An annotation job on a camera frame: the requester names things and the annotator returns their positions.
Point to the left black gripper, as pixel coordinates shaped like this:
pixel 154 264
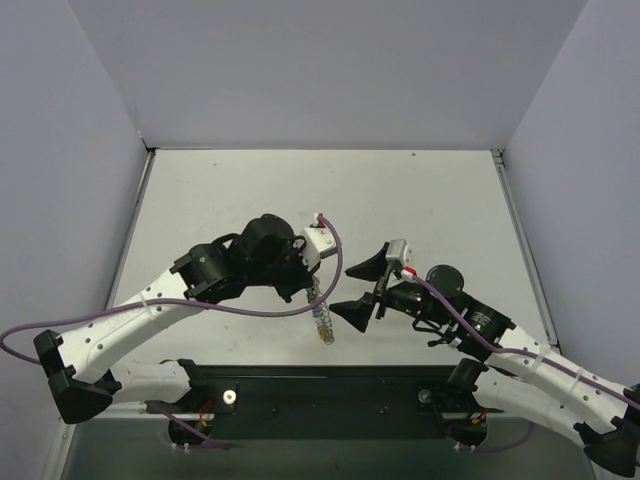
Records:
pixel 298 279

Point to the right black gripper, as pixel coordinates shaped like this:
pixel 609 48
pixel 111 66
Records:
pixel 379 292

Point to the metal ring disc with keyrings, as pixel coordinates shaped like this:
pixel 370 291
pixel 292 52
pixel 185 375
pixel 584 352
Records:
pixel 320 313

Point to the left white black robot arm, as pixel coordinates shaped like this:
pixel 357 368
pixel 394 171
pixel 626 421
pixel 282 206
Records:
pixel 85 367

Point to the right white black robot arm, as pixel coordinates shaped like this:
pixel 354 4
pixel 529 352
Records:
pixel 503 367

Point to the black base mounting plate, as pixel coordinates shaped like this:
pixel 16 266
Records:
pixel 391 426

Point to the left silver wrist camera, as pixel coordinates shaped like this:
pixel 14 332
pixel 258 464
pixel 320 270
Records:
pixel 319 244

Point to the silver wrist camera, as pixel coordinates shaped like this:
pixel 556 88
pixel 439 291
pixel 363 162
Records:
pixel 319 244
pixel 398 254

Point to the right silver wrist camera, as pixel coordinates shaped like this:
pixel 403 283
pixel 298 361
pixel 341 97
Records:
pixel 398 254

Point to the aluminium frame rail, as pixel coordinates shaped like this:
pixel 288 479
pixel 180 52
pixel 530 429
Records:
pixel 343 392

